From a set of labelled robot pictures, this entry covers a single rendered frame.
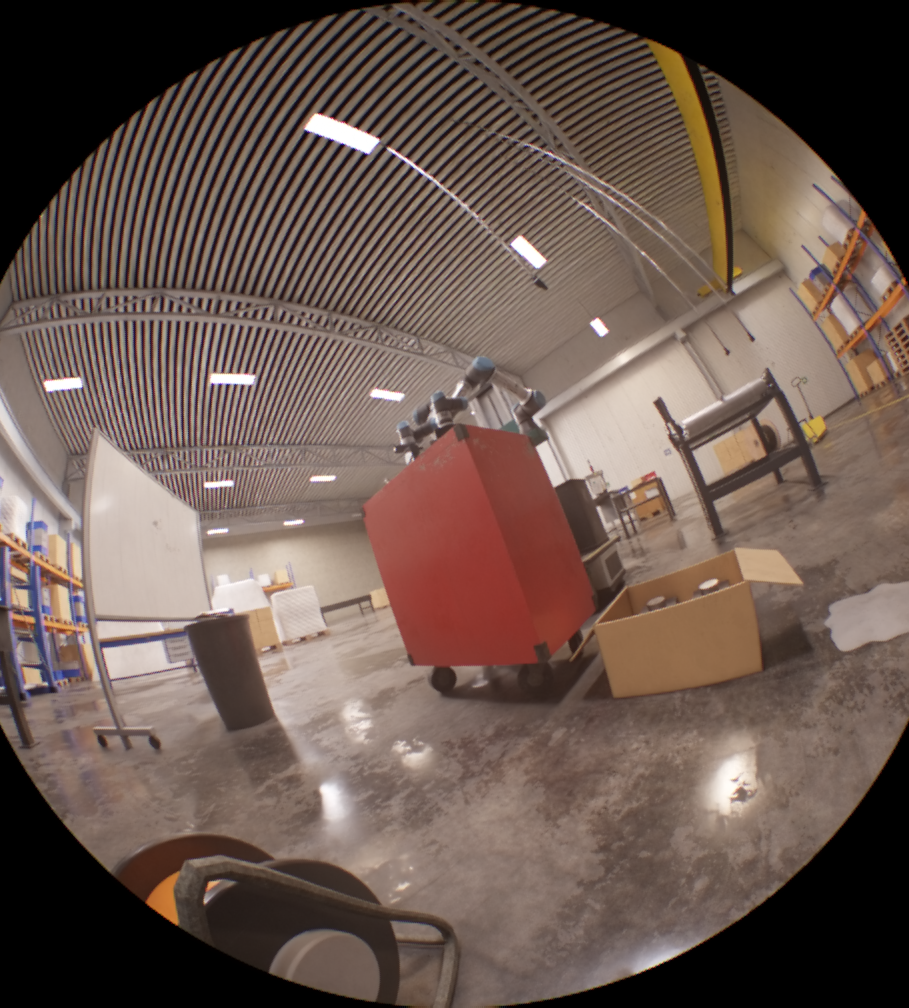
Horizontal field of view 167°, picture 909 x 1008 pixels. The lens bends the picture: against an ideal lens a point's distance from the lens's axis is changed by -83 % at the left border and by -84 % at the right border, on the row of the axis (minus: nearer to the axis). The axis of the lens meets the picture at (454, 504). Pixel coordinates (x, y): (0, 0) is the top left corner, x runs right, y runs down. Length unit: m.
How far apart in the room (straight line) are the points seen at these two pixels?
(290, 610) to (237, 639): 6.32
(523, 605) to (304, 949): 0.89
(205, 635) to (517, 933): 1.74
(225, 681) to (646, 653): 1.83
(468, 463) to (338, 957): 1.05
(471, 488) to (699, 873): 1.04
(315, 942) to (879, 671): 0.85
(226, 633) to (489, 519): 1.48
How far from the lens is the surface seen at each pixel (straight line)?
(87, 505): 2.35
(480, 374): 1.87
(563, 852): 0.61
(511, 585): 0.93
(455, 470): 1.01
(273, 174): 8.08
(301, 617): 8.21
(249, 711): 1.92
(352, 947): 0.37
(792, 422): 2.75
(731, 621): 0.81
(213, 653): 1.87
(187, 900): 0.24
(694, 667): 0.86
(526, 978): 0.53
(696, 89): 8.52
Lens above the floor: 0.50
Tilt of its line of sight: 12 degrees up
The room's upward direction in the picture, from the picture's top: 20 degrees counter-clockwise
